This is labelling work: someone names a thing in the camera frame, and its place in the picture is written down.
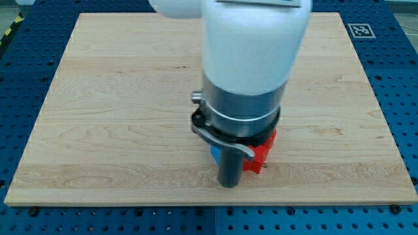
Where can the red star block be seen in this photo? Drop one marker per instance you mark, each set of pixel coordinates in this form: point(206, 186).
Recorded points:
point(261, 154)

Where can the fiducial marker tag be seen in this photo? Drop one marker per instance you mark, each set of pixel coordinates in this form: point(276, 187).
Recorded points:
point(361, 31)

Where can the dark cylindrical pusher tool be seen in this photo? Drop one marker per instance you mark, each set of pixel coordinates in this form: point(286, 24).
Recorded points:
point(233, 149)

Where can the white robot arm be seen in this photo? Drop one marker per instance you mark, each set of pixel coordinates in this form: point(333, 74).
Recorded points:
point(248, 51)

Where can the wooden board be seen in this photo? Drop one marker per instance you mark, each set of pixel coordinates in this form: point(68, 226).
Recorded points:
point(115, 128)

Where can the black yellow hazard tape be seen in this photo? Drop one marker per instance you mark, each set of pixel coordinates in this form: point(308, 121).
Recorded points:
point(12, 30)

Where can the blue block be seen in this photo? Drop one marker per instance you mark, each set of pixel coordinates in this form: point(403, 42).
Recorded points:
point(215, 153)

